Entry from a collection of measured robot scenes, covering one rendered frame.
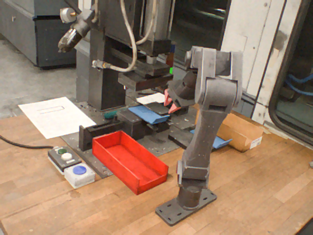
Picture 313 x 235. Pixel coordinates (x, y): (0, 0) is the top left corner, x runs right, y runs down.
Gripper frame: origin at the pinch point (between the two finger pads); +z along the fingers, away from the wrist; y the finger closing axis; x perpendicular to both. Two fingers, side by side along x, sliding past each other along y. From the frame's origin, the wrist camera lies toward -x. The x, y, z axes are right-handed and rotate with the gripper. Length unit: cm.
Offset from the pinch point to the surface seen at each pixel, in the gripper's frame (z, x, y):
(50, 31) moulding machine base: 203, -93, 236
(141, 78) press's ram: -2.1, 6.1, 12.3
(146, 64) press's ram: -4.9, 3.4, 16.0
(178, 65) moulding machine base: 37, -61, 43
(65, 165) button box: 13.3, 37.2, -4.3
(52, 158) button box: 17.0, 38.5, 0.6
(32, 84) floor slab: 232, -57, 181
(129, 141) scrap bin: 11.5, 13.5, -3.5
